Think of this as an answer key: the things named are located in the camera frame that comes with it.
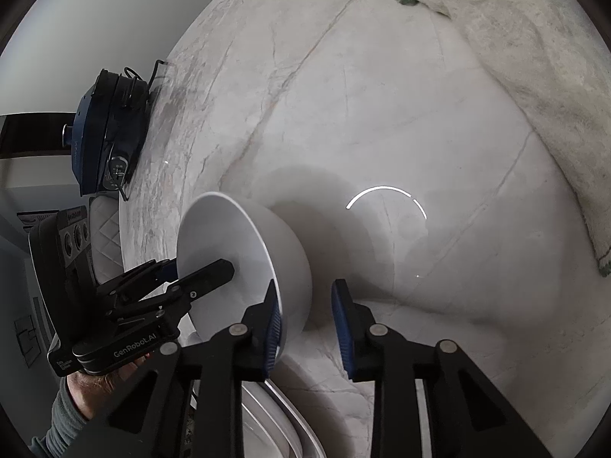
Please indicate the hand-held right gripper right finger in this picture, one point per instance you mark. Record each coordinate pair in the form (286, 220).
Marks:
(342, 331)

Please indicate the person's left forearm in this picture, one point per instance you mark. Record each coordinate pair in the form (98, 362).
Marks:
(59, 427)

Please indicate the white printed label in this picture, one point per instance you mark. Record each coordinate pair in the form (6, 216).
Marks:
(36, 217)

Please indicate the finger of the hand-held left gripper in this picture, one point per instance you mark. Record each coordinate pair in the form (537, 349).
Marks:
(164, 269)
(210, 274)

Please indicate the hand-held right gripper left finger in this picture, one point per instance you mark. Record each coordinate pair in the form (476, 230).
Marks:
(273, 336)

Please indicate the blue and black electric appliance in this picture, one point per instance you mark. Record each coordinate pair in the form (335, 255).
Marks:
(102, 129)

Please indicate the cream towel with green print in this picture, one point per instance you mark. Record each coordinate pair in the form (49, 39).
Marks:
(534, 57)

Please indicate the person's left hand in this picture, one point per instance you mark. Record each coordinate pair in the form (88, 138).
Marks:
(102, 386)

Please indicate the white bowl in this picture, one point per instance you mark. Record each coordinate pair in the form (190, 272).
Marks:
(224, 257)

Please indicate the grey quilted chair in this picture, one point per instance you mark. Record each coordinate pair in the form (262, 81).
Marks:
(104, 238)

